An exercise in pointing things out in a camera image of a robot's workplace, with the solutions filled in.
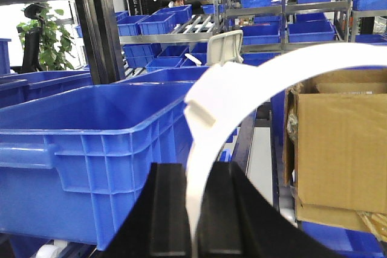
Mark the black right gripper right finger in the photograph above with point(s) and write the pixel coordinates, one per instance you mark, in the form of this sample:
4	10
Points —
237	221

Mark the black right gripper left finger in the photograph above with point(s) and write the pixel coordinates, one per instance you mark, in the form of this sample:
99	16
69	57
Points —
157	225

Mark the white curved clamp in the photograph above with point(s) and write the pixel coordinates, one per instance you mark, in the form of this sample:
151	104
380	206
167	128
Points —
225	94

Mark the large blue plastic bin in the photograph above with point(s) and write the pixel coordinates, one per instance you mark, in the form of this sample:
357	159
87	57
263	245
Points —
73	164

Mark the brown cardboard box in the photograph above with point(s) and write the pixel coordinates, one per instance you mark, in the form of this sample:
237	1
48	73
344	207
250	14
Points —
335	146

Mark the white plastic chair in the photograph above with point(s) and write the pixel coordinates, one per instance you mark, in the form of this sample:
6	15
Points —
222	48

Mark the green potted plant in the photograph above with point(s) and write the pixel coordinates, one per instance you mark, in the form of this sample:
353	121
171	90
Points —
45	42

